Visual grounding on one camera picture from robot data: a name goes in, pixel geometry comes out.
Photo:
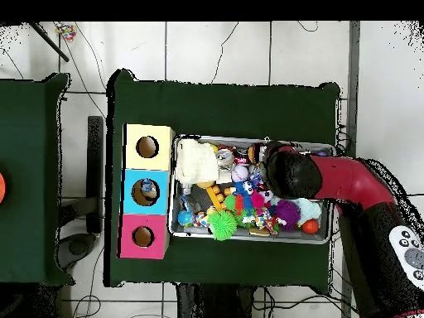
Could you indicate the side table with green cloth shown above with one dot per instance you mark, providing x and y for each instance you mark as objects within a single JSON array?
[{"x": 29, "y": 149}]

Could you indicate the orange plush toy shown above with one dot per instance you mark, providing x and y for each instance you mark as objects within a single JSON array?
[{"x": 253, "y": 154}]

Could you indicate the orange ball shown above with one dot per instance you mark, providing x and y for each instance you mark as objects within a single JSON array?
[{"x": 1, "y": 188}]

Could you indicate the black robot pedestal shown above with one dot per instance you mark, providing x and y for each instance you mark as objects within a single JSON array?
[{"x": 205, "y": 303}]

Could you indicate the crushed clear plastic bottle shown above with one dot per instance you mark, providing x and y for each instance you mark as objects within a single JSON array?
[{"x": 146, "y": 187}]

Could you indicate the white baseball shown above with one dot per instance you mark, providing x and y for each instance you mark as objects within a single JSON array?
[{"x": 239, "y": 173}]

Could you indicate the opened silver drink can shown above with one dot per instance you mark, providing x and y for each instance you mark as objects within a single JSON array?
[{"x": 225, "y": 158}]

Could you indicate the wooden box with three holes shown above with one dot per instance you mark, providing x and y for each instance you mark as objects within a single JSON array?
[{"x": 159, "y": 205}]

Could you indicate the cream waffle cloth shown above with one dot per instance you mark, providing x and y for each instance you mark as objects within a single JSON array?
[{"x": 195, "y": 162}]

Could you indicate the mint knitted cloth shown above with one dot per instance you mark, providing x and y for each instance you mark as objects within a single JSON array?
[{"x": 308, "y": 208}]

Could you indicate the green spiky rubber ball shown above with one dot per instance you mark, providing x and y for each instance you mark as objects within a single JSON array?
[{"x": 222, "y": 225}]

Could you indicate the purple spiky rubber ball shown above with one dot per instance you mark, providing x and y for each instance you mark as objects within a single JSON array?
[{"x": 287, "y": 214}]

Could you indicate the black rod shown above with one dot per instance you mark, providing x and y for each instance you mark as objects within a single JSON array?
[{"x": 49, "y": 42}]

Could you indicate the black upright panel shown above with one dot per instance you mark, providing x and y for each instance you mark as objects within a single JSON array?
[{"x": 95, "y": 165}]

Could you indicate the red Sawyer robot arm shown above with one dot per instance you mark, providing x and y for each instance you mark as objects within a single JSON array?
[{"x": 347, "y": 179}]

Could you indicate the bag of colourful beads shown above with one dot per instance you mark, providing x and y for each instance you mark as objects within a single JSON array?
[{"x": 68, "y": 33}]

